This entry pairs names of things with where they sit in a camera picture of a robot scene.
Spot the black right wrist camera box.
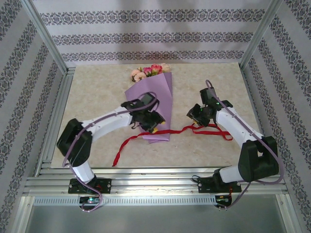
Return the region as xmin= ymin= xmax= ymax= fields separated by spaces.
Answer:
xmin=199 ymin=88 xmax=217 ymax=105

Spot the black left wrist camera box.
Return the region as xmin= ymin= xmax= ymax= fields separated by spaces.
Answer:
xmin=140 ymin=93 xmax=158 ymax=106

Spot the grey metal panel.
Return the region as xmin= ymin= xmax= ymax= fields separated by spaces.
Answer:
xmin=24 ymin=205 xmax=290 ymax=233

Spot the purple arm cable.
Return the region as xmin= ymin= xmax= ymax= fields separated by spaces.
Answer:
xmin=205 ymin=79 xmax=284 ymax=211
xmin=62 ymin=91 xmax=160 ymax=214

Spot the aluminium frame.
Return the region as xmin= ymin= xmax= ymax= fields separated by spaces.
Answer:
xmin=14 ymin=0 xmax=299 ymax=233

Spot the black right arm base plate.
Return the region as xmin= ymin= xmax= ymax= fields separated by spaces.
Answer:
xmin=198 ymin=176 xmax=242 ymax=194

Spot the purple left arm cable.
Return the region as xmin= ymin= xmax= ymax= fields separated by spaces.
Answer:
xmin=62 ymin=91 xmax=160 ymax=214

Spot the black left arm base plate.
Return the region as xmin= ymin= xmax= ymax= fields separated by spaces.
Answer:
xmin=68 ymin=178 xmax=112 ymax=194

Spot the fake peach double flower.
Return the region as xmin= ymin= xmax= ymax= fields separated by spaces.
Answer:
xmin=131 ymin=68 xmax=146 ymax=82

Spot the left controller board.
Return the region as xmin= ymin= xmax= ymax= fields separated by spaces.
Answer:
xmin=80 ymin=196 xmax=100 ymax=204

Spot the slotted grey cable duct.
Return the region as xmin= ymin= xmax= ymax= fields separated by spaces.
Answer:
xmin=33 ymin=196 xmax=217 ymax=206

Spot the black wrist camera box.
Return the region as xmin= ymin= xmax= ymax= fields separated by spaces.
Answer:
xmin=199 ymin=88 xmax=217 ymax=105
xmin=140 ymin=93 xmax=158 ymax=106

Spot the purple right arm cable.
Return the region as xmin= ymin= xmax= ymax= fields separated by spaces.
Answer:
xmin=205 ymin=79 xmax=284 ymax=211

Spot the red ribbon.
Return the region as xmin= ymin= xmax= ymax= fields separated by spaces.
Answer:
xmin=112 ymin=122 xmax=233 ymax=167

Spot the pink and purple wrapping paper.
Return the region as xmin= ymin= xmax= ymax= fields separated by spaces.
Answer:
xmin=124 ymin=72 xmax=173 ymax=144

